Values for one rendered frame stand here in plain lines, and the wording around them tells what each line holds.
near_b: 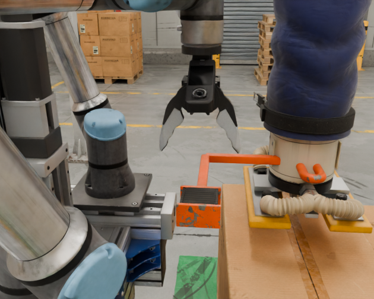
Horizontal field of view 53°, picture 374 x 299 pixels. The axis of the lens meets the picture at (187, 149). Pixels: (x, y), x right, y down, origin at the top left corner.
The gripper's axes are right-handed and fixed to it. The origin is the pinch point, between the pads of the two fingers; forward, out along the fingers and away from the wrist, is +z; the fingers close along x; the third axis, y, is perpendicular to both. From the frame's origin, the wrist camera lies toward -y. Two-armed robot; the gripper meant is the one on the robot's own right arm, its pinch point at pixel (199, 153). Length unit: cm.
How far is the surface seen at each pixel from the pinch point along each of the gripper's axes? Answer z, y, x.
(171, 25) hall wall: 31, 952, 129
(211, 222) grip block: 12.3, -4.3, -2.8
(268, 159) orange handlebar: 10.9, 24.5, -16.4
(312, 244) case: 35, 23, -30
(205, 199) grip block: 8.8, -1.9, -1.3
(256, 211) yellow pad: 21.8, 16.8, -13.7
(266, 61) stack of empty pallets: 82, 694, -91
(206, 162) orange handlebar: 10.2, 19.6, -0.7
